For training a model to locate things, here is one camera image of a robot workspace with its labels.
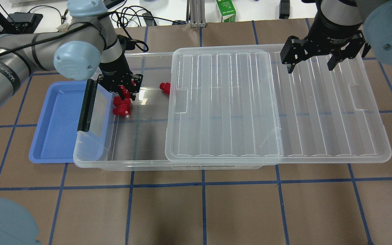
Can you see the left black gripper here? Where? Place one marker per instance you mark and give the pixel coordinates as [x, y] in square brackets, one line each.
[113, 72]

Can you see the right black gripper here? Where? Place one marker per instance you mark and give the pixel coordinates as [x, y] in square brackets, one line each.
[333, 32]

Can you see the clear plastic box lid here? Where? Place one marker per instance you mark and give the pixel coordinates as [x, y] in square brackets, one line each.
[325, 116]

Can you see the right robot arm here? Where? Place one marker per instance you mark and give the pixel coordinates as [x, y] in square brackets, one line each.
[375, 17]

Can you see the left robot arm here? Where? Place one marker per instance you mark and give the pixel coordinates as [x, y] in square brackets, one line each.
[90, 43]

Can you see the clear plastic storage box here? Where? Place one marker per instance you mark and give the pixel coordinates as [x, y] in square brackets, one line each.
[124, 136]

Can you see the blue plastic tray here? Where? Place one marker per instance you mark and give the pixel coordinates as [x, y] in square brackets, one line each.
[57, 140]

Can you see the black power adapter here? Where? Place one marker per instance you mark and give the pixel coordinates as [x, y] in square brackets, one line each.
[109, 4]

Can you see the green white carton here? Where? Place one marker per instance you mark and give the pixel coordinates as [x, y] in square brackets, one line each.
[226, 11]

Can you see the black box latch handle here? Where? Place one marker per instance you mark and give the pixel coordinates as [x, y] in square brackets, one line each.
[87, 106]

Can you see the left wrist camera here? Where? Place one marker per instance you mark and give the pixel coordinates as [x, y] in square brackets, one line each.
[129, 44]

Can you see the aluminium frame post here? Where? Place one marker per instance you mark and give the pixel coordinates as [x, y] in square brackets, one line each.
[195, 15]

